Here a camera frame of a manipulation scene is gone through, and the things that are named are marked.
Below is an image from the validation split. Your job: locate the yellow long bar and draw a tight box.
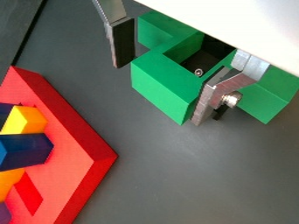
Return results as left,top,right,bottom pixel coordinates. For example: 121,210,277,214
0,105,52,203

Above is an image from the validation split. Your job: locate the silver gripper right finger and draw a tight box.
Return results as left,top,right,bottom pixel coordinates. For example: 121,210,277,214
191,49,269,126

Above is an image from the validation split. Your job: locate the blue block right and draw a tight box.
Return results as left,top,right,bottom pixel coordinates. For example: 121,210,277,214
0,133,53,172

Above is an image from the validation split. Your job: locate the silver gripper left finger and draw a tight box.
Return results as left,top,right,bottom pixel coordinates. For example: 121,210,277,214
92,0,136,68

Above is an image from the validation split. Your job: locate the red base board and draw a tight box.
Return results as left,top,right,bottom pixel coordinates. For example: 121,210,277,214
0,66,117,224

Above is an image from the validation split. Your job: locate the purple block right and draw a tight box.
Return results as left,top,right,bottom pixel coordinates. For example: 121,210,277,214
0,203,12,224

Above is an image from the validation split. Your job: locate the black angle fixture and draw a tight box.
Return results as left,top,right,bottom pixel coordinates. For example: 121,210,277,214
181,35,235,123

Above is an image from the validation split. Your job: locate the green stepped block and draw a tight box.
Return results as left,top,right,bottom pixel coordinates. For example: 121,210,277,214
131,11,299,124

